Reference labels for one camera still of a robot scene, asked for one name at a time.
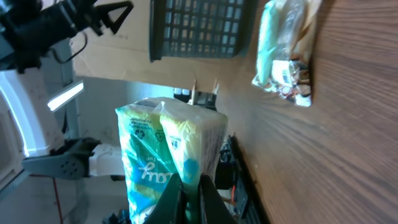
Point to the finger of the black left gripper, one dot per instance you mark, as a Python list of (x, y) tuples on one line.
[(112, 15)]

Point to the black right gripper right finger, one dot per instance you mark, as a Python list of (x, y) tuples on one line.
[(212, 209)]

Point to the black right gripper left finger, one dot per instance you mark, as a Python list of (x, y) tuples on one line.
[(170, 207)]

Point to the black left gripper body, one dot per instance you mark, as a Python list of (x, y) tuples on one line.
[(28, 31)]

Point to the small teal white carton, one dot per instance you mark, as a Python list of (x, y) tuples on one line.
[(163, 136)]

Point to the brown white snack bag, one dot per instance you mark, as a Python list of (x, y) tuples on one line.
[(290, 74)]

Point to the teal snack packet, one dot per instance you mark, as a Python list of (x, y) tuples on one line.
[(267, 42)]

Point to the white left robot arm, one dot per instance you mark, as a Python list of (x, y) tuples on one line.
[(46, 151)]

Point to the grey plastic mesh basket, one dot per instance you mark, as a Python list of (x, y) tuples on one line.
[(200, 28)]

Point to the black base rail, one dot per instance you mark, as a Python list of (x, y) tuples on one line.
[(232, 174)]

